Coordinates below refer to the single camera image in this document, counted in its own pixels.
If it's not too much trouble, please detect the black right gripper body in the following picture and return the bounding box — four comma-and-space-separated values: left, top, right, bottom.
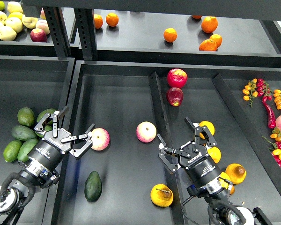
178, 141, 221, 190

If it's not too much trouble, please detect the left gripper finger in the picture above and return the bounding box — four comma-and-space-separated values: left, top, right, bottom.
61, 123, 95, 160
34, 106, 68, 137

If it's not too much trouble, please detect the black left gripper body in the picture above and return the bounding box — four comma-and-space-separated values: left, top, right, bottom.
28, 128, 72, 170

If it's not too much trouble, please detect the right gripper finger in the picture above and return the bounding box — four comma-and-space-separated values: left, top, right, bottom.
157, 134, 185, 173
185, 117, 217, 151

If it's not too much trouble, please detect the dark green avocado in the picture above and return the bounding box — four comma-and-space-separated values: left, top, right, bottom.
84, 171, 102, 202

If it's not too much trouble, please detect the yellow pear with stem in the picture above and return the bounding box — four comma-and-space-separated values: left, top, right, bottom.
150, 184, 174, 208

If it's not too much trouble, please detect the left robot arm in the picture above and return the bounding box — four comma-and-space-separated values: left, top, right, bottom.
0, 106, 95, 225

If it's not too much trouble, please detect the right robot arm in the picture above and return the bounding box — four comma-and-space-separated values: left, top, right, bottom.
158, 117, 271, 225

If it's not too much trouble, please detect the green avocado top right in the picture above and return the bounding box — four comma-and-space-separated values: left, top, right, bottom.
37, 108, 57, 123

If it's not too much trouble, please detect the green avocado under gripper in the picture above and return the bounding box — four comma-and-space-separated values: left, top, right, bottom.
35, 125, 53, 138

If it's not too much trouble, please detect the green avocado bottom middle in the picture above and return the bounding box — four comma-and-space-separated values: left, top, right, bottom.
17, 138, 38, 162

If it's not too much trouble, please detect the yellow pear lower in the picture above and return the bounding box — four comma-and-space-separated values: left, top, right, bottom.
219, 172, 235, 195

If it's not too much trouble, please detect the green avocado top left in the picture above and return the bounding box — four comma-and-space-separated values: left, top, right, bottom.
17, 107, 35, 127

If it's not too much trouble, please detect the light green avocado bottom left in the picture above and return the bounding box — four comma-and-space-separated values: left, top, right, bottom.
3, 140, 22, 162

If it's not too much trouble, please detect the yellow pear brown tip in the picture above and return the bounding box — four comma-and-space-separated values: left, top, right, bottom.
225, 163, 247, 185

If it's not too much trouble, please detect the pale yellow pear front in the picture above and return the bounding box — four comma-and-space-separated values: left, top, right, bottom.
0, 26, 17, 41

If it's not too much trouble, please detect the pale yellow pear middle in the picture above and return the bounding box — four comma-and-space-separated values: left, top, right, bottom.
5, 17, 23, 33

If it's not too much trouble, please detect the pink apple left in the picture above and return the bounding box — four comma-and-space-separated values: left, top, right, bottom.
91, 128, 110, 151

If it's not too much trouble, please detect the pink apple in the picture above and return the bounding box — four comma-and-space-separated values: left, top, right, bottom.
136, 121, 156, 143
91, 128, 110, 151

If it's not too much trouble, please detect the pink apple centre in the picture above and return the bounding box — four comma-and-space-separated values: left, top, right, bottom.
136, 121, 156, 143

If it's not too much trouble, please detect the black tray divider left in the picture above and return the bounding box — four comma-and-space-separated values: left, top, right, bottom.
149, 72, 187, 225

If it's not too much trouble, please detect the black tray divider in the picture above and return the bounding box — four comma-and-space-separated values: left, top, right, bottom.
149, 72, 187, 225
213, 74, 281, 186

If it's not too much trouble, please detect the black tray divider right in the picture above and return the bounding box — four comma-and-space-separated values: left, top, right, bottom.
213, 74, 281, 186

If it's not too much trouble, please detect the dark red apple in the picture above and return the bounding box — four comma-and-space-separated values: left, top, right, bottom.
166, 87, 184, 107

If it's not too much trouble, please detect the red chili pepper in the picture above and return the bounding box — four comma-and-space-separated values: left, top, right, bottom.
262, 96, 276, 129

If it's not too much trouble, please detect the cherry tomato vine upper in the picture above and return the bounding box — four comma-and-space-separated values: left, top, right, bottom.
242, 78, 272, 107

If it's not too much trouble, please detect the cherry tomato cluster lower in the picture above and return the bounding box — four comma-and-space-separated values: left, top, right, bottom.
262, 127, 281, 168

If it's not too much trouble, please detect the bright red apple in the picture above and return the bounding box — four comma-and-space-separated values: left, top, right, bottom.
167, 68, 188, 89

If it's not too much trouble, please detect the red apple on shelf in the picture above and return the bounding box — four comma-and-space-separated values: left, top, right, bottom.
30, 28, 47, 42

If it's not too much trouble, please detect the pale peach on shelf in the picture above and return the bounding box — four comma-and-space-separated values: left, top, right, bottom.
36, 19, 50, 35

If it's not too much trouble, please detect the pale yellow apple with stem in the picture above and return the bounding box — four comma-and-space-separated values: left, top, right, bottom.
21, 15, 38, 29

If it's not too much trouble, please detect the orange on shelf front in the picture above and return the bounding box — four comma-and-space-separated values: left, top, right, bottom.
199, 39, 218, 51

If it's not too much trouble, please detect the orange on shelf right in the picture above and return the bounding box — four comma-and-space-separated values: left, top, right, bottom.
209, 34, 222, 48

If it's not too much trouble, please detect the black shelf post left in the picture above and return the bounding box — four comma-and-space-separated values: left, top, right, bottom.
43, 6, 71, 58

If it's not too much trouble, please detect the black shelf post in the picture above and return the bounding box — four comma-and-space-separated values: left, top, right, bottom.
43, 6, 71, 58
74, 8, 98, 61

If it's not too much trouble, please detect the black shelf post right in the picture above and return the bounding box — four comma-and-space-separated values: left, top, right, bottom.
74, 8, 98, 61

